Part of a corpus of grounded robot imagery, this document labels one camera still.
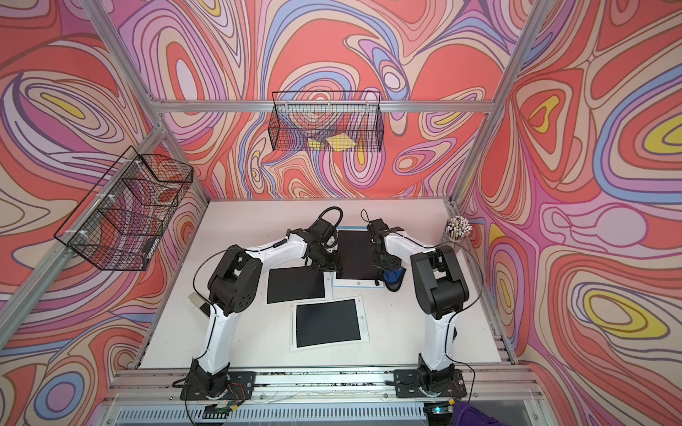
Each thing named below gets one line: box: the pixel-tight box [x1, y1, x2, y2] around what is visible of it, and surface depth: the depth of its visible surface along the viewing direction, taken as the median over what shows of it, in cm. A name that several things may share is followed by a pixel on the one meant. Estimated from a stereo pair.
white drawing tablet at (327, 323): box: [289, 295, 371, 353], surface depth 86 cm
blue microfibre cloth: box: [382, 267, 407, 292], surface depth 95 cm
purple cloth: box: [452, 401, 511, 426], surface depth 67 cm
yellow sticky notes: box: [307, 133, 357, 152], surface depth 92 cm
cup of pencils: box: [442, 214, 473, 253], surface depth 90 cm
